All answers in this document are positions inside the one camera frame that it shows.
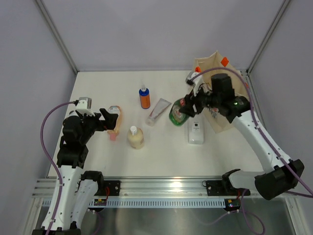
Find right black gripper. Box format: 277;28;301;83
179;83;221;118

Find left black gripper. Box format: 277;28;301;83
78;108;118;144

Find green bottle red cap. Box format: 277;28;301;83
169;98;190;126

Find cream pump bottle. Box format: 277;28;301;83
127;126;144;149

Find orange blue spray bottle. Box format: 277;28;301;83
139;84;151;109

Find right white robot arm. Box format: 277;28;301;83
179;72;304;200

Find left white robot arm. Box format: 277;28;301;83
32;108;119;235

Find peach bottle pink cap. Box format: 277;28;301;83
107;105;123;141

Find white rectangular bottle black cap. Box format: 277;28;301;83
187;115;204;144

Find clear squeeze tube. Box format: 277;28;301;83
146;98;172;126

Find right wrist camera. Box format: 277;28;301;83
185;71;202;86

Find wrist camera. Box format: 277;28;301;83
75;97;95;117
185;71;202;86

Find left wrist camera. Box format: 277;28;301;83
75;97;95;117

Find canvas tote bag orange handles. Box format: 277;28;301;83
193;51;250;133

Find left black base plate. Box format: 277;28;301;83
95;180;121;196

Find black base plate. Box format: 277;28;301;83
204;180;245;196
95;180;121;196

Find aluminium mounting rail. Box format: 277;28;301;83
31;176;235;198

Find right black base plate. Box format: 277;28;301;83
204;180;245;196

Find white slotted cable duct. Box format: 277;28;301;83
42;198;227;209

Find left aluminium frame post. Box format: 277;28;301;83
34;0;79;75

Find aluminium frame post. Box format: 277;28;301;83
34;0;79;75
246;0;292;74

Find right aluminium frame post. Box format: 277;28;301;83
246;0;292;74

